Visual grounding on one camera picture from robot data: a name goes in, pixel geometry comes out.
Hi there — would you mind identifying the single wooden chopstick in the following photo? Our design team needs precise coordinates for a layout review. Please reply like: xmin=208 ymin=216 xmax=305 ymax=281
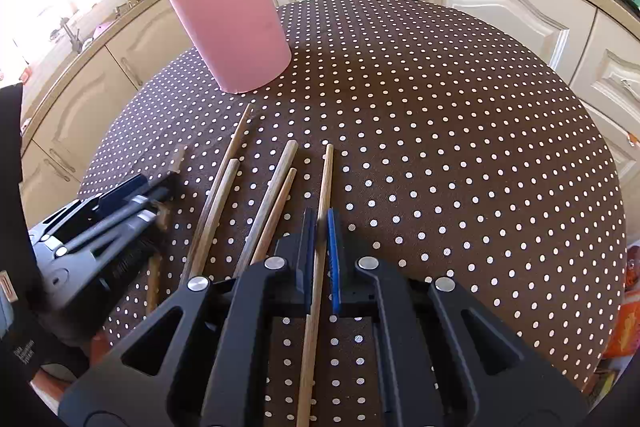
xmin=295 ymin=144 xmax=335 ymax=427
xmin=250 ymin=168 xmax=297 ymax=265
xmin=190 ymin=158 xmax=241 ymax=279
xmin=180 ymin=103 xmax=252 ymax=282
xmin=232 ymin=140 xmax=299 ymax=278
xmin=145 ymin=146 xmax=189 ymax=314

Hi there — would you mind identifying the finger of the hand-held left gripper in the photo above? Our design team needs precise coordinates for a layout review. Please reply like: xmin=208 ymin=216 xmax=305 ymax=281
xmin=47 ymin=173 xmax=179 ymax=235
xmin=52 ymin=198 xmax=172 ymax=258

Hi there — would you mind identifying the pink cup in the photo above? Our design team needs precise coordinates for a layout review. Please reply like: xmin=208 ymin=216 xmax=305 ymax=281
xmin=167 ymin=0 xmax=292 ymax=95

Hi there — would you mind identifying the brown polka dot tablecloth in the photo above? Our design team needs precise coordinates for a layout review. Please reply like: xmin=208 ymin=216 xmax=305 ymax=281
xmin=77 ymin=0 xmax=628 ymax=427

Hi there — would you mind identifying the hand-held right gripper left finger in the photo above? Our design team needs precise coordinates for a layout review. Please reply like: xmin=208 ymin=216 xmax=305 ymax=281
xmin=59 ymin=207 xmax=319 ymax=427

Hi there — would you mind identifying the metal sink faucet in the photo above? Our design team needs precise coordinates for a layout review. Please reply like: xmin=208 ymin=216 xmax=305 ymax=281
xmin=59 ymin=18 xmax=83 ymax=54

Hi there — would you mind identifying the orange bag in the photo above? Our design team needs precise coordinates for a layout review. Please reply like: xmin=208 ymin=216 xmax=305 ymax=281
xmin=600 ymin=247 xmax=640 ymax=403

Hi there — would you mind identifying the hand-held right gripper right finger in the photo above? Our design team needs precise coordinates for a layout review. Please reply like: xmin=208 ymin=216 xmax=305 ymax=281
xmin=326 ymin=208 xmax=592 ymax=427

